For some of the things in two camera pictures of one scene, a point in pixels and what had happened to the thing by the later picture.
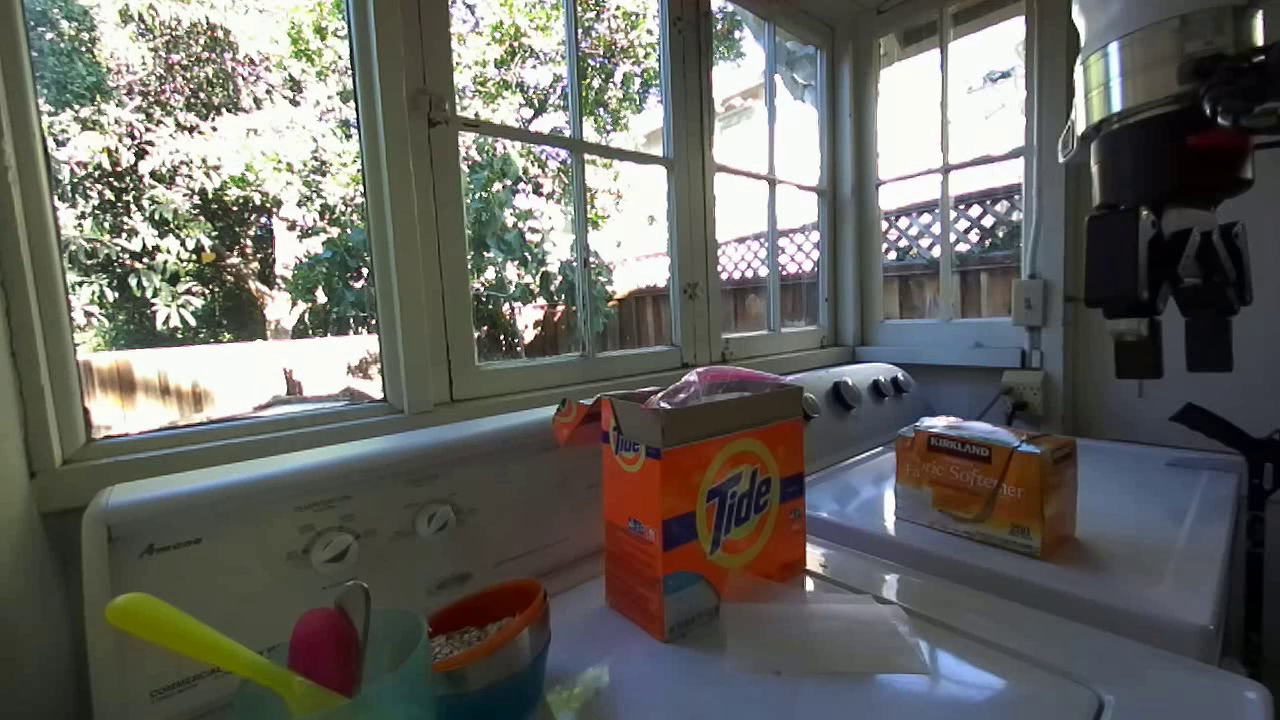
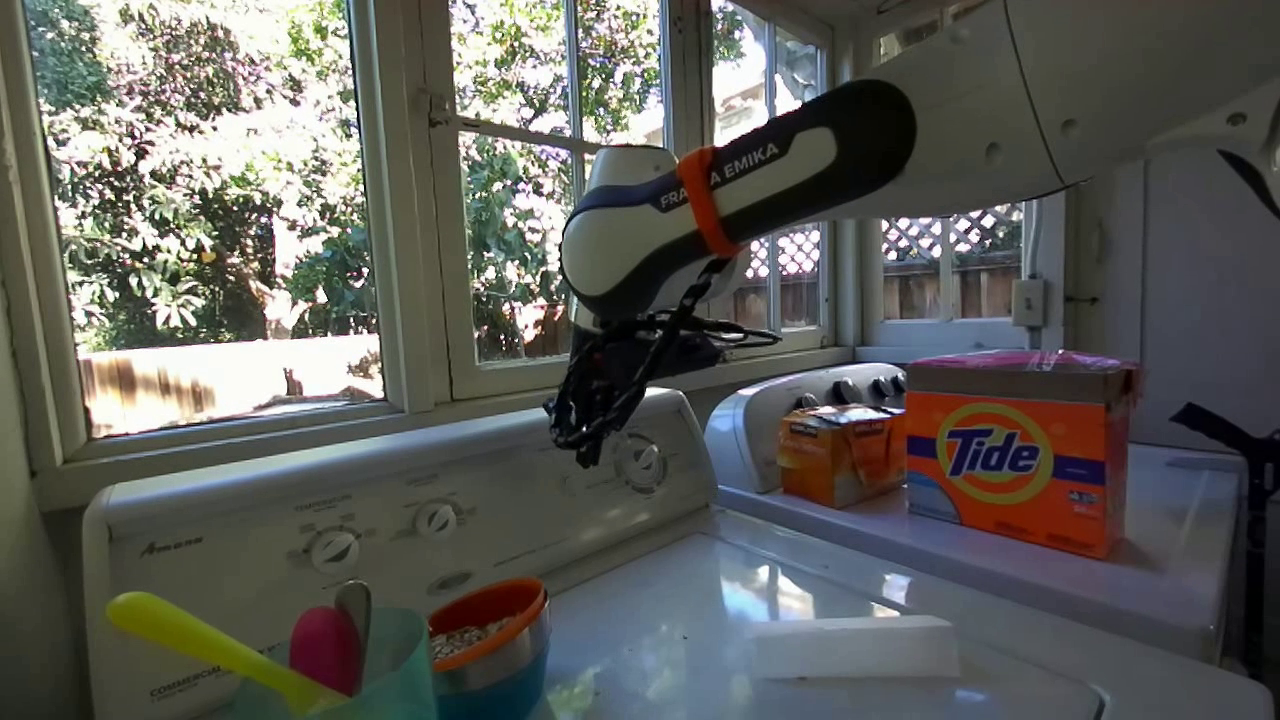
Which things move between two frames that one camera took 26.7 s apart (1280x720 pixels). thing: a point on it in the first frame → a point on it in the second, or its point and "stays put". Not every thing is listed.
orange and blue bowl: (493, 648) stays put
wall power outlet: (1034, 300) stays put
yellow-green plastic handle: (300, 693) stays put
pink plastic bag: (710, 381) → (1024, 363)
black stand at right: (1263, 461) stays put
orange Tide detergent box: (700, 498) → (1031, 447)
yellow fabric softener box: (976, 482) → (840, 455)
